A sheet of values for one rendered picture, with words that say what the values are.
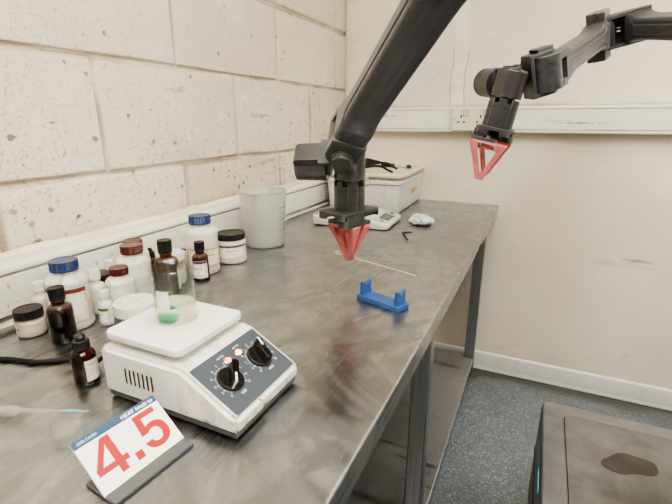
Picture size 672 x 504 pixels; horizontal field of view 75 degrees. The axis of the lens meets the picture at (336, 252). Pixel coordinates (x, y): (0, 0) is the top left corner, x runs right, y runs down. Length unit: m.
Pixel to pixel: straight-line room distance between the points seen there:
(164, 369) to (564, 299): 1.69
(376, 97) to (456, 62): 1.29
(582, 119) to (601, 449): 1.09
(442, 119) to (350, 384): 1.41
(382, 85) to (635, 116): 1.32
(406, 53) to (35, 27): 0.66
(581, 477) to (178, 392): 0.87
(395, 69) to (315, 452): 0.46
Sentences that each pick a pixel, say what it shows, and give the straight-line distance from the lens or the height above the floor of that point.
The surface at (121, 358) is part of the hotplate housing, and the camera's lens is 0.58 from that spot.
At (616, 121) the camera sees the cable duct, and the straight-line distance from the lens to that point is 1.83.
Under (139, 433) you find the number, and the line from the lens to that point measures 0.52.
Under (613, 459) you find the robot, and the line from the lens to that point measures 1.23.
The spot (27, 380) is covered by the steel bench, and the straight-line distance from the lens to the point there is 0.73.
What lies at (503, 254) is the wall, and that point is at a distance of 1.94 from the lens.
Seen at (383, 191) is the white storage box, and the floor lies 0.83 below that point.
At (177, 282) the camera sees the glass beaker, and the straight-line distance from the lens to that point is 0.56.
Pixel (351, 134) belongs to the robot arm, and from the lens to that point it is 0.69.
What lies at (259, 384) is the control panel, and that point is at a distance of 0.54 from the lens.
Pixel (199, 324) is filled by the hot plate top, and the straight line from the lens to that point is 0.57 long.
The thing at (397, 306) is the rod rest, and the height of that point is 0.76.
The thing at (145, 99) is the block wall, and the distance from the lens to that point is 1.12.
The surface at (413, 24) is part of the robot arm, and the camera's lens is 0.56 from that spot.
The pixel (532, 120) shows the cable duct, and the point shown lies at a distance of 1.82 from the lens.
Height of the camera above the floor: 1.08
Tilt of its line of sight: 17 degrees down
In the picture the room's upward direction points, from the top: straight up
